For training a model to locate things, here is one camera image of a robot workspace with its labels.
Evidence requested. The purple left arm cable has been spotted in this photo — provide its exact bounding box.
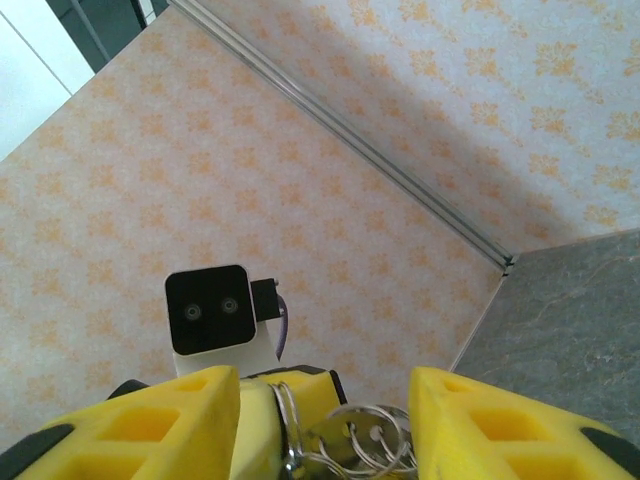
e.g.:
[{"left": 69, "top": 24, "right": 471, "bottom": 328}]
[{"left": 273, "top": 294, "right": 292, "bottom": 362}]

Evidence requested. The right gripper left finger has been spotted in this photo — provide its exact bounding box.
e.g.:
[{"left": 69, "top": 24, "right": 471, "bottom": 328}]
[{"left": 0, "top": 364, "right": 242, "bottom": 480}]

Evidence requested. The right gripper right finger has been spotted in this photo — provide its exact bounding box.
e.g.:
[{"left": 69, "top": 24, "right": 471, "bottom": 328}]
[{"left": 408, "top": 365, "right": 640, "bottom": 480}]

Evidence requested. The aluminium corner post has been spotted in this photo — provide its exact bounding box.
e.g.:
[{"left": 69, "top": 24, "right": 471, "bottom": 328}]
[{"left": 167, "top": 0, "right": 516, "bottom": 277}]

